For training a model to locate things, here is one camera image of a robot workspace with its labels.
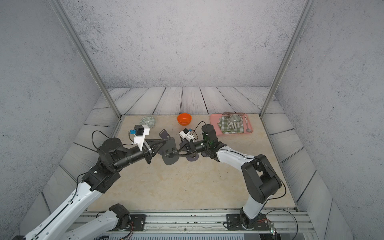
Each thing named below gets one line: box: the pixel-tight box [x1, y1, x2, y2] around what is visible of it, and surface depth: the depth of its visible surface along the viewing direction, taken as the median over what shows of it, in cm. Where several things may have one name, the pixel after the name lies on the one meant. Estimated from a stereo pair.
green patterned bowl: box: [139, 116, 156, 128], surface depth 117 cm
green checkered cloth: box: [217, 116, 244, 134], surface depth 112 cm
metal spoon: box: [244, 115, 252, 133], surface depth 117 cm
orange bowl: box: [177, 113, 192, 126], surface depth 117 cm
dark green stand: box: [158, 137, 180, 165], surface depth 67 cm
